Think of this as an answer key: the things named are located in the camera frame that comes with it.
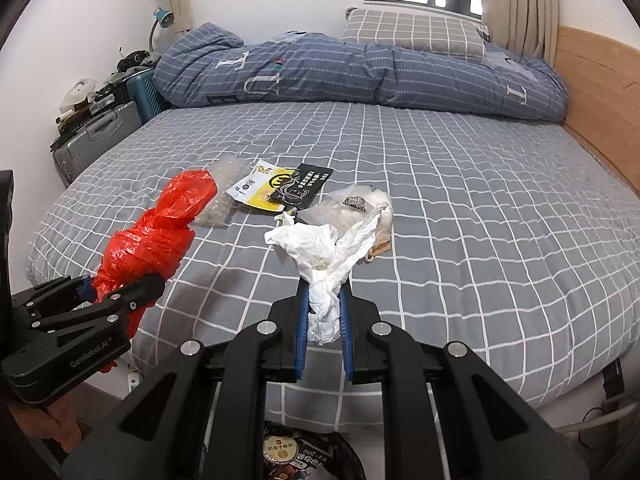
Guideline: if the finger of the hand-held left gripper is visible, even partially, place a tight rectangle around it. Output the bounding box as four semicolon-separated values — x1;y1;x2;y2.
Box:
30;274;167;348
10;275;98;321

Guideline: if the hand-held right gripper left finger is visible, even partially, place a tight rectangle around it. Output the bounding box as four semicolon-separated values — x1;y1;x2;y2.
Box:
60;279;309;480

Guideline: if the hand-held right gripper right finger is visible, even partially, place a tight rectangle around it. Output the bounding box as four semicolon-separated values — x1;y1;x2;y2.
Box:
338;285;588;480

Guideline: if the red plastic bag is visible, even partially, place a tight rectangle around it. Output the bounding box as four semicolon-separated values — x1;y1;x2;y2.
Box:
92;169;218;376

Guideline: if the white tissue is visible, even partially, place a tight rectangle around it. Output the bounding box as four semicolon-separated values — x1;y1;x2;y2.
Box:
264;212;383;346

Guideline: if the yogurt cup with yellow lid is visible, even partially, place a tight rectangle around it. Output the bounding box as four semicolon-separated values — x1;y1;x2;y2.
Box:
265;437;301;467

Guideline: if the black trash bin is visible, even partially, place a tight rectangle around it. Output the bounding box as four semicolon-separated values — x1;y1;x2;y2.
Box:
262;420;368;480

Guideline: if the clear bag with white pouch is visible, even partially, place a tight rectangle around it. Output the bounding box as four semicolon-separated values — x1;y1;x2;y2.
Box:
300;184;396;263

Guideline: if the brown cookie box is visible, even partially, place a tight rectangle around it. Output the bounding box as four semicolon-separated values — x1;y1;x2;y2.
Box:
285;435;333;480

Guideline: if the yellow and silver snack packet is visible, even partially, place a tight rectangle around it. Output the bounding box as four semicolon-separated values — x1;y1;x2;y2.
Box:
225;159;296;211

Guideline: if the person's left hand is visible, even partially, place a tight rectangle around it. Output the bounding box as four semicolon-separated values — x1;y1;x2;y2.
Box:
10;382;98;461

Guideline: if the black printed packet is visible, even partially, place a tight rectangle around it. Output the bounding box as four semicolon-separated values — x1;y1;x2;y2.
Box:
267;162;335;211

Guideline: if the grey checked bed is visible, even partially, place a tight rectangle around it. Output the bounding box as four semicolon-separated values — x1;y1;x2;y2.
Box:
27;100;638;408

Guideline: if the grey suitcase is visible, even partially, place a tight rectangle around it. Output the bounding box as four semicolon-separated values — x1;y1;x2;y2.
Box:
50;101;143;188

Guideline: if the white round object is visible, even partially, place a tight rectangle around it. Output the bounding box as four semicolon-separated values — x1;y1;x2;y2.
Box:
62;77;98;111

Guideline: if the teal suitcase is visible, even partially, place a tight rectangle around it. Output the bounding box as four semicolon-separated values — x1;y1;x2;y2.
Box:
125;65;166;123

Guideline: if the dark clutter pile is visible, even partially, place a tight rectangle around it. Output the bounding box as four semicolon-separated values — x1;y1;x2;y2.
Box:
52;49;156;136

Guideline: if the blue striped duvet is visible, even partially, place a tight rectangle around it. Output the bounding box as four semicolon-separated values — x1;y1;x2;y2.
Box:
152;22;568;121

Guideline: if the teal desk lamp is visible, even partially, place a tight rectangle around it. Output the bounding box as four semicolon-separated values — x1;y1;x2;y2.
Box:
148;6;175;56

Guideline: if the grey checked pillow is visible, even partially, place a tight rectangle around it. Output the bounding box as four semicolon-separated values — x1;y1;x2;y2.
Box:
341;7;488;61

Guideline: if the wooden headboard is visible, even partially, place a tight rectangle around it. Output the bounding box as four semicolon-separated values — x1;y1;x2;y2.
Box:
552;25;640;191

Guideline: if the wide beige curtain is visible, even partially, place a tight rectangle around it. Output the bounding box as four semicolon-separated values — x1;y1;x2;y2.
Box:
480;0;558;68

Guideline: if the white cable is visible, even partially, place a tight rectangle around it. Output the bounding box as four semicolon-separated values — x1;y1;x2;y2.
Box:
560;395;626;443

